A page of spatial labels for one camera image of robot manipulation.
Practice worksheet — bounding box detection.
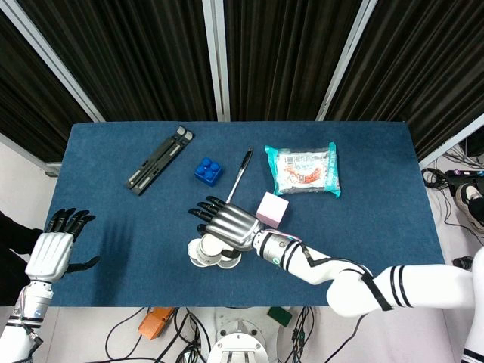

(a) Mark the black folding stand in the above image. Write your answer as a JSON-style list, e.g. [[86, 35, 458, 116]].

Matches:
[[125, 126, 196, 197]]

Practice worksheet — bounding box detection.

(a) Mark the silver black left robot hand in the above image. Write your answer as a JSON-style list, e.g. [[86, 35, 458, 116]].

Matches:
[[24, 207, 101, 283]]

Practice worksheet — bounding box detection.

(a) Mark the blue toy building block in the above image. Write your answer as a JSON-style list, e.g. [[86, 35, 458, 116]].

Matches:
[[194, 157, 224, 187]]

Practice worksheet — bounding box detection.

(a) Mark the black fabric object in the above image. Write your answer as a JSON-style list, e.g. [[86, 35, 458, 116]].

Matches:
[[0, 211, 45, 306]]

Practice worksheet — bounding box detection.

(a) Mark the white black sneaker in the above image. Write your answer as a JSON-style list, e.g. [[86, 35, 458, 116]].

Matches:
[[455, 184, 484, 231]]

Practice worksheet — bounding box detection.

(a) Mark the pink foam cube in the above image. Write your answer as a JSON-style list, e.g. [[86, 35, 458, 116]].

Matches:
[[255, 191, 290, 229]]

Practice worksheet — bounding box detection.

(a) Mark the blue fabric table cover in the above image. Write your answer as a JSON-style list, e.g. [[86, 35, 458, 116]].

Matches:
[[45, 120, 446, 308]]

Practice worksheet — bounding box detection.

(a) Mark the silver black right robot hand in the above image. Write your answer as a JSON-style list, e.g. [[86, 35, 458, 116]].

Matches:
[[188, 195, 264, 253]]

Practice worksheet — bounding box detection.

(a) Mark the black power strip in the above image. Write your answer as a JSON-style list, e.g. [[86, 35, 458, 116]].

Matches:
[[445, 169, 484, 187]]

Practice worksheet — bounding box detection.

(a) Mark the green box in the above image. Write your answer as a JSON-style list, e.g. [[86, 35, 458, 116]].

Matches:
[[267, 306, 293, 327]]

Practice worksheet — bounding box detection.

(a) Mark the white metal frame post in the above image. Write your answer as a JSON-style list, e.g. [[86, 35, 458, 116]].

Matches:
[[202, 0, 231, 122], [0, 132, 62, 178], [0, 0, 106, 123], [315, 0, 381, 122], [418, 113, 484, 169]]

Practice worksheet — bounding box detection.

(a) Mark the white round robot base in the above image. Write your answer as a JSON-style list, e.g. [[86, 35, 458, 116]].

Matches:
[[206, 319, 279, 363]]

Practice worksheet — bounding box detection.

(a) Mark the orange foot pedal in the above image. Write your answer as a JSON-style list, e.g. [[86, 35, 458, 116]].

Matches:
[[138, 306, 177, 340]]

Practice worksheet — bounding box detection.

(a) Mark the dark pleated curtain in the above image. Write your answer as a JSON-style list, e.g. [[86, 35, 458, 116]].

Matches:
[[17, 0, 217, 123], [222, 0, 365, 122], [324, 0, 484, 162], [0, 11, 94, 163]]

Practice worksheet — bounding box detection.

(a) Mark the black floor cable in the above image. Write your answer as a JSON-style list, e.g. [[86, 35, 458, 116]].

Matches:
[[283, 306, 315, 363], [104, 306, 152, 360], [324, 313, 366, 363], [154, 308, 213, 363]]

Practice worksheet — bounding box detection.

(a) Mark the metal ladle black handle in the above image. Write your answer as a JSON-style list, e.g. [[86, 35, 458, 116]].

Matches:
[[225, 146, 254, 205]]

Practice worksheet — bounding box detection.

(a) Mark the teal snack food package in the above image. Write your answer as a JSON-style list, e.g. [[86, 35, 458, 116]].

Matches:
[[263, 141, 342, 199]]

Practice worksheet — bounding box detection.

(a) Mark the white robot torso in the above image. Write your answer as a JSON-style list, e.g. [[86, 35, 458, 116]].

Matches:
[[461, 245, 484, 363]]

